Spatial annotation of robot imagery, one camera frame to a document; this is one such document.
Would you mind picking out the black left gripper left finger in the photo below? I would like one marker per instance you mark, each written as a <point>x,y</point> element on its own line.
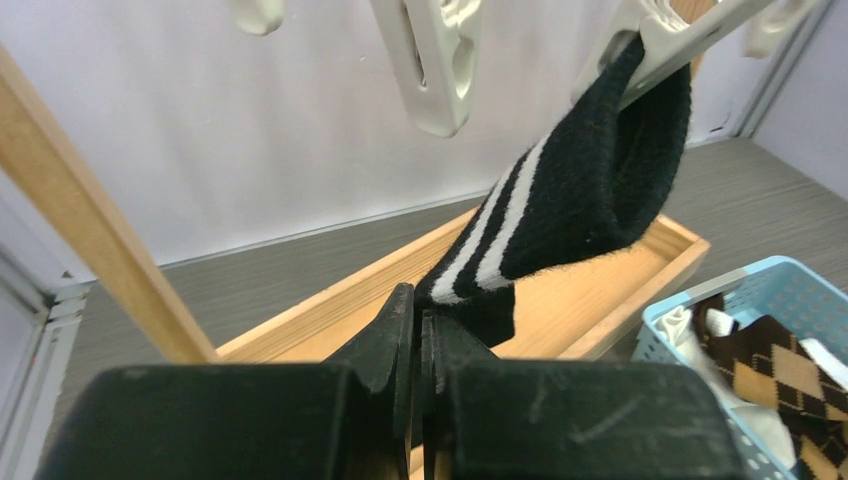
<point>347,417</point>

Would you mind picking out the brown argyle sock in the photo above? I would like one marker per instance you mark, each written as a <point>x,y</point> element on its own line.
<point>766,365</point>

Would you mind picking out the white sock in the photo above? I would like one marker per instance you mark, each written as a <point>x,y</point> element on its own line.
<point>675,327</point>

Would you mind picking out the white plastic clip hanger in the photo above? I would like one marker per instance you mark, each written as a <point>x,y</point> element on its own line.
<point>433,48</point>

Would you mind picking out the light blue plastic basket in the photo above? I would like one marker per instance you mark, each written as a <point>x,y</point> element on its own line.
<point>801,300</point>

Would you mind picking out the black white-striped sock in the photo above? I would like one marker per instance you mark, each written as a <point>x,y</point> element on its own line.
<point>591,186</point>

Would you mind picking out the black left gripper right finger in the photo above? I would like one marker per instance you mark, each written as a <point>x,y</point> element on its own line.
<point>490,418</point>

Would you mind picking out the wooden hanger stand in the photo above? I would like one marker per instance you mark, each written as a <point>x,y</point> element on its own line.
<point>65,192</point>

